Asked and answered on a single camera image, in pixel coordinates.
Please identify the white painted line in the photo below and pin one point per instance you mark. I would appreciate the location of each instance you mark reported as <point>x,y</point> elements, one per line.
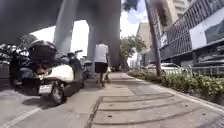
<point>18,118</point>

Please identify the glass fronted building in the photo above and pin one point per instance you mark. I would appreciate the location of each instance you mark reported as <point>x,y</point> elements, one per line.
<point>196,30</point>

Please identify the white car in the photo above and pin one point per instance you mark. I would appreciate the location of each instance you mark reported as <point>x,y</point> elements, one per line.
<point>168,68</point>

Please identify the concrete overpass with pillars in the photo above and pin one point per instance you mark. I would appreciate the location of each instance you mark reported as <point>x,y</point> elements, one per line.
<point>107,23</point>

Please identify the pale kerb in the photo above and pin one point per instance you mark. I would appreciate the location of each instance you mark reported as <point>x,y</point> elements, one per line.
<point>196,99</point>

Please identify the tall thin tree trunk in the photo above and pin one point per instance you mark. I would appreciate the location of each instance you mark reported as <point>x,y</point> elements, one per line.
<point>154,40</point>

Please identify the grey paved sidewalk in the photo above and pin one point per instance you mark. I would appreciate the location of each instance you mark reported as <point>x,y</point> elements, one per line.
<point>133,108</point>

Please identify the low green hedge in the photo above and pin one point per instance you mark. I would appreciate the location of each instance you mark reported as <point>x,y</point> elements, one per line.
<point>186,83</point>

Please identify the white scooter with black box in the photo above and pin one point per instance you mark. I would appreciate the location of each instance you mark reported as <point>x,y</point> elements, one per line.
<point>62,73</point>

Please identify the person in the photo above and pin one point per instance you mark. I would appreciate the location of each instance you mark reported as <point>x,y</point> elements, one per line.
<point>101,53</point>

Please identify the pale tall building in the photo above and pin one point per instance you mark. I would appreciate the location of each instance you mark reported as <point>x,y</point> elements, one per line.
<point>145,33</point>

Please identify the green tree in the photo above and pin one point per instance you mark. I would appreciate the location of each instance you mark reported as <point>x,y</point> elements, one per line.
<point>130,45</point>

